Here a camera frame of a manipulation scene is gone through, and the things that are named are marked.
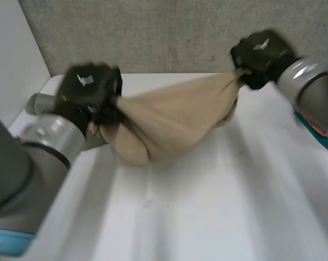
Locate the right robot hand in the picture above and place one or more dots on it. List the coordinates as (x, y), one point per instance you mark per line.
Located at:
(261, 58)

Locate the coral towel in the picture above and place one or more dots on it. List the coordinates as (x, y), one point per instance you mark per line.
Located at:
(317, 125)

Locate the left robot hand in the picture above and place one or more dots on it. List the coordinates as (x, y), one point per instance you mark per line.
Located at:
(90, 89)

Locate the beige shorts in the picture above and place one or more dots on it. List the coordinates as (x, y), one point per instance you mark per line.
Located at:
(169, 119)

